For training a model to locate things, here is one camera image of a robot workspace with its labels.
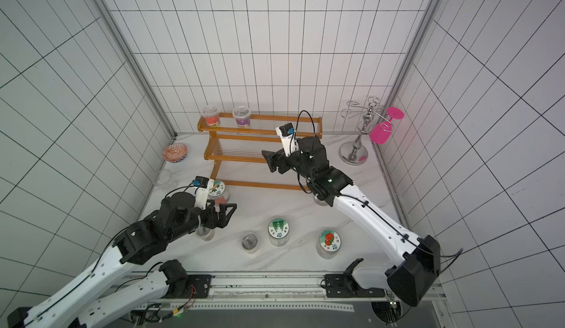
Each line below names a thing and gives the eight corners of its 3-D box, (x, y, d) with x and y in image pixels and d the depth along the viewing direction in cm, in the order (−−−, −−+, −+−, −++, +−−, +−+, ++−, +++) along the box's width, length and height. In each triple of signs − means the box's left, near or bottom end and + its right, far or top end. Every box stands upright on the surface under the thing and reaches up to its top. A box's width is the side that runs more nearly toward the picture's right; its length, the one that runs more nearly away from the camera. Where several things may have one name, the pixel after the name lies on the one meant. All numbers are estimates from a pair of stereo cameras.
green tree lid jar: (268, 246, 83) (267, 239, 77) (269, 225, 88) (268, 218, 82) (289, 246, 83) (289, 239, 77) (288, 225, 88) (289, 218, 82)
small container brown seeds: (242, 253, 81) (240, 249, 77) (244, 237, 85) (242, 232, 81) (257, 253, 81) (255, 249, 77) (258, 237, 85) (257, 232, 81)
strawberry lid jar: (316, 258, 81) (320, 251, 74) (315, 238, 86) (317, 229, 79) (338, 258, 81) (343, 251, 74) (335, 238, 86) (340, 229, 79)
